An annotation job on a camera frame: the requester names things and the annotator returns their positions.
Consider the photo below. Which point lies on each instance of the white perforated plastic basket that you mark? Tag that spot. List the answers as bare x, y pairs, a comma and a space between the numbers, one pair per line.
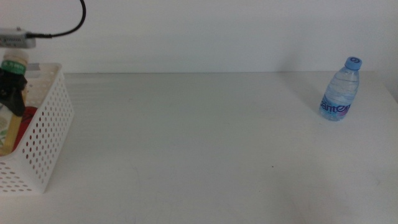
46, 124

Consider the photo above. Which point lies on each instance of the red cola can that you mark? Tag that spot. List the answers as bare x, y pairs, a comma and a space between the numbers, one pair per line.
26, 119

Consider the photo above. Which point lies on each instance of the yellow tea bottle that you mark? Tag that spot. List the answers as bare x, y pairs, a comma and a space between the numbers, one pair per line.
15, 57

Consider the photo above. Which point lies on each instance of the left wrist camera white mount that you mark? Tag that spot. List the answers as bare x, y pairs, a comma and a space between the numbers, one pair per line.
15, 39

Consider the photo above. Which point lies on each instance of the clear water bottle blue cap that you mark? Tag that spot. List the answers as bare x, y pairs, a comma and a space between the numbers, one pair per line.
340, 90

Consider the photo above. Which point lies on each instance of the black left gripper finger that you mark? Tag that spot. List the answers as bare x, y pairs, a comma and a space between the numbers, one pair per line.
15, 104

